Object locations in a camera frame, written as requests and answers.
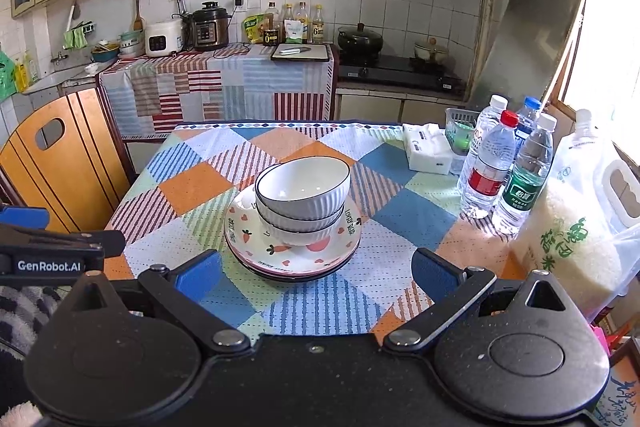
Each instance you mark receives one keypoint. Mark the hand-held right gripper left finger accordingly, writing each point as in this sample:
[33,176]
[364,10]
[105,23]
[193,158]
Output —
[200,269]

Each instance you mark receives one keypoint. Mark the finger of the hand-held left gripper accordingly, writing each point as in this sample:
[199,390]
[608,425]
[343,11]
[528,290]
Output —
[25,216]
[75,240]

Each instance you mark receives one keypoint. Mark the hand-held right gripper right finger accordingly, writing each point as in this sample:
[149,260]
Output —
[435,272]

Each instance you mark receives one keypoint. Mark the pink carrot print plate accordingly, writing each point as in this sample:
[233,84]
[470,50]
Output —
[250,237]

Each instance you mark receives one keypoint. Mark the white ribbed bowl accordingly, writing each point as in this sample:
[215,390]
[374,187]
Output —
[300,223]
[305,187]
[300,238]

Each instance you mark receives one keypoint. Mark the black white fleece garment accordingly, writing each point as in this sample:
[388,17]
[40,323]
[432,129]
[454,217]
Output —
[20,307]

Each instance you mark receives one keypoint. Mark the wooden chair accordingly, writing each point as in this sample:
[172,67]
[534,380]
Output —
[75,167]

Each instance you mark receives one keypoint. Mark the colourful patchwork tablecloth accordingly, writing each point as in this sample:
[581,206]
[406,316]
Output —
[210,187]

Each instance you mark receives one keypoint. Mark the red label water bottle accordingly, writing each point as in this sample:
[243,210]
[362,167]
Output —
[487,182]

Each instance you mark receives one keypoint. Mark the green label water bottle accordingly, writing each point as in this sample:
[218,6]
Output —
[522,192]

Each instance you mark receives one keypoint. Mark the white tissue pack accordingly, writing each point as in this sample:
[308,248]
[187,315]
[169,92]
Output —
[427,152]

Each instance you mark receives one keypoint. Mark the green plastic bag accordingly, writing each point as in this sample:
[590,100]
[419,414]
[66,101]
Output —
[6,79]

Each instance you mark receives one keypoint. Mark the clear bag of rice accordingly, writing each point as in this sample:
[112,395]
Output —
[570,232]

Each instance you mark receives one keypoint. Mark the kitchen sink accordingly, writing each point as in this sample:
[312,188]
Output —
[60,79]

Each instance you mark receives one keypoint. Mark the green plastic basket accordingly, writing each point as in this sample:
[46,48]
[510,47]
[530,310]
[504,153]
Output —
[460,132]

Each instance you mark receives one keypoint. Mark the yellow detergent bottle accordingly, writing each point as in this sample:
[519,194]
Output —
[31,72]

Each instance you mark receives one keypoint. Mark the white label water bottle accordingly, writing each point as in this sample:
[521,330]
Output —
[482,132]

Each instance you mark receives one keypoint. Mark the striped patchwork counter cloth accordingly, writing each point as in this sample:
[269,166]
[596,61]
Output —
[200,92]

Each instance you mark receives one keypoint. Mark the cream lower cabinet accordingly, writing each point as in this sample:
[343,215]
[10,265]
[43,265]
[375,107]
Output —
[370,104]

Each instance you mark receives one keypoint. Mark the stack of dishes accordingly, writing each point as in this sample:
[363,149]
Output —
[105,52]

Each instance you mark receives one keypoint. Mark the green dish cloth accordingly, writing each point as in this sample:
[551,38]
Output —
[75,39]

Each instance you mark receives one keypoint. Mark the blue cap water bottle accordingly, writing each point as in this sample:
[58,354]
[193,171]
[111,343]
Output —
[529,107]

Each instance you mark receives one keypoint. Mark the pale green pot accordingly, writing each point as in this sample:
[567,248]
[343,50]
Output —
[131,43]

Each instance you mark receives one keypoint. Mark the black gas stove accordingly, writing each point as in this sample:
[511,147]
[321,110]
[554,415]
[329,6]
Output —
[395,69]

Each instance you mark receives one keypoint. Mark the white rice cooker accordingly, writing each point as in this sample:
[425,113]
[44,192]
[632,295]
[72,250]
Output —
[162,39]

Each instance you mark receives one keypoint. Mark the cream enamel pot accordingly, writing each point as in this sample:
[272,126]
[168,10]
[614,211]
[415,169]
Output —
[431,52]

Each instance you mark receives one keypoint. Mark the wooden spatula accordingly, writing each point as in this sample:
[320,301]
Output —
[137,19]

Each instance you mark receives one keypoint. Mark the kitchen knife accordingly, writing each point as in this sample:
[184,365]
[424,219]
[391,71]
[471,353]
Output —
[292,51]

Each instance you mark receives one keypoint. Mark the black pressure cooker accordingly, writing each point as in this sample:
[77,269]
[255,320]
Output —
[210,29]

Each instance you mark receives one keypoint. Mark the black wok with lid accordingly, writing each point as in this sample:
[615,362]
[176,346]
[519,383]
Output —
[360,39]

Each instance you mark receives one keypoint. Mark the green seasoning packet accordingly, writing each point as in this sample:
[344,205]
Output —
[253,29]

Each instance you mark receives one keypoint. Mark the dark cutting board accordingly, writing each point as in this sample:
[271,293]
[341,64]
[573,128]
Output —
[320,53]

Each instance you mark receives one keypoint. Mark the dark soy sauce bottle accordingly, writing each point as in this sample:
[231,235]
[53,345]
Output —
[271,32]

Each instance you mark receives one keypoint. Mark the stainless steel panel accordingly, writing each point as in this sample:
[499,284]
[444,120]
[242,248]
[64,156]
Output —
[525,37]

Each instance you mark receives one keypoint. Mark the white seasoning bag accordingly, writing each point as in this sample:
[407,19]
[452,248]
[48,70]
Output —
[295,32]

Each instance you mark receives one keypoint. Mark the yellow label condiment bottle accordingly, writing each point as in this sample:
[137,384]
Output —
[318,29]

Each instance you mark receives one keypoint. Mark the brown sauce bottle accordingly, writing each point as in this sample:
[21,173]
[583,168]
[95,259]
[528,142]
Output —
[288,13]

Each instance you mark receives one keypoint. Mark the yellow oil bottle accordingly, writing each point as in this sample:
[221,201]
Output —
[301,13]

